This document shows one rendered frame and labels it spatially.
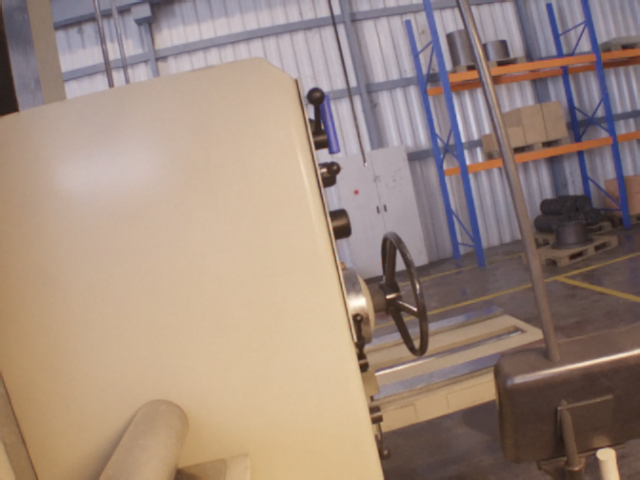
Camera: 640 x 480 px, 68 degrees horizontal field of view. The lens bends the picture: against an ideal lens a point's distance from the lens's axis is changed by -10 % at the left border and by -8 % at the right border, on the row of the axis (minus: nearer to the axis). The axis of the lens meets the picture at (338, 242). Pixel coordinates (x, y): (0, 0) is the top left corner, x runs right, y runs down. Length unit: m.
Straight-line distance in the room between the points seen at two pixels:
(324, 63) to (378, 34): 1.12
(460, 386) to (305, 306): 1.46
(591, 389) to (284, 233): 0.59
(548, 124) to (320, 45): 4.03
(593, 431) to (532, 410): 0.14
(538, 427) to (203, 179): 0.73
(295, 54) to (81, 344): 8.45
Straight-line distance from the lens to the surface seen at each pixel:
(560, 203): 9.01
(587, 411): 0.98
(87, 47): 9.73
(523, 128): 8.66
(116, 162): 0.95
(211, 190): 0.91
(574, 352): 0.93
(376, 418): 1.18
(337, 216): 1.19
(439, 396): 2.29
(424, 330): 1.37
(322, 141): 1.03
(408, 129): 9.25
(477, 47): 0.84
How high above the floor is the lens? 1.64
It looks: 6 degrees down
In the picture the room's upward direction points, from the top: 12 degrees counter-clockwise
